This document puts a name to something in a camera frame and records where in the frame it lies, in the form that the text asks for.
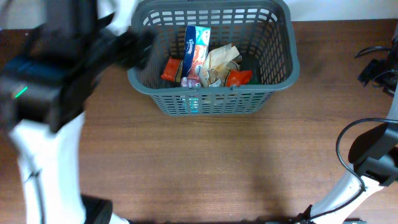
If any grey plastic mesh basket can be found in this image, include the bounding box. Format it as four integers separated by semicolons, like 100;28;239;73
127;0;300;116

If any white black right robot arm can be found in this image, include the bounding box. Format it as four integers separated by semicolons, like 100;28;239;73
293;34;397;223

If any orange-ended pasta packet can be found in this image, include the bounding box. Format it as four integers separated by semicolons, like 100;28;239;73
160;57;252;88

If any multicolour tissue pack bundle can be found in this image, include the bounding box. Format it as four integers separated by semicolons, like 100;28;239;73
180;26;211;88

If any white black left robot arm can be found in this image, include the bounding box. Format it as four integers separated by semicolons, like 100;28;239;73
1;0;154;223

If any beige clear snack bag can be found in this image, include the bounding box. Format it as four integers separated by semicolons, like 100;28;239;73
199;44;242;87

